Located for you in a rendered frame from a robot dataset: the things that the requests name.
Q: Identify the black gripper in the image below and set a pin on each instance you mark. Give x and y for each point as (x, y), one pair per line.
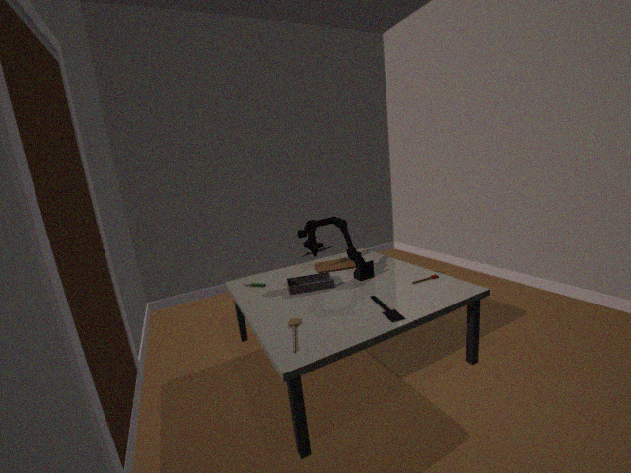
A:
(314, 248)

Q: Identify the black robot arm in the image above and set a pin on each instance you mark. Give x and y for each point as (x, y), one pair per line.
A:
(311, 226)

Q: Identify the dark grey roasting tin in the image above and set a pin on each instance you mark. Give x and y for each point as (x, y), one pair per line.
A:
(310, 283)

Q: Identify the brown wooden board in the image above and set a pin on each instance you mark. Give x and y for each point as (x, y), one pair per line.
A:
(335, 265)

